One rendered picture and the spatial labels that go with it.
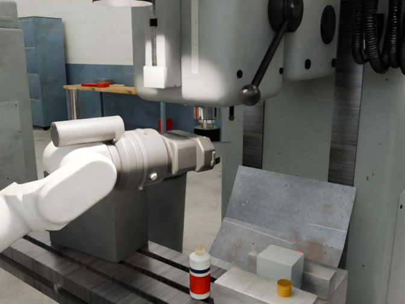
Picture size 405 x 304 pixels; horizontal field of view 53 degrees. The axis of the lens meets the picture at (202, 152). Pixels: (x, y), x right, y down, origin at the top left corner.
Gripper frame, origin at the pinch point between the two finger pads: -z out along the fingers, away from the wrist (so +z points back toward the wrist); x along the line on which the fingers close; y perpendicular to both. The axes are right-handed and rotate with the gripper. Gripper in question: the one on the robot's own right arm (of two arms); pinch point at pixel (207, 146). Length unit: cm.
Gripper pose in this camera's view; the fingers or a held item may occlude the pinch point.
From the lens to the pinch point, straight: 71.1
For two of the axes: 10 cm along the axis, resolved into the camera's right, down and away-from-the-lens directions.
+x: -6.1, -1.9, 7.7
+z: -7.9, 1.4, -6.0
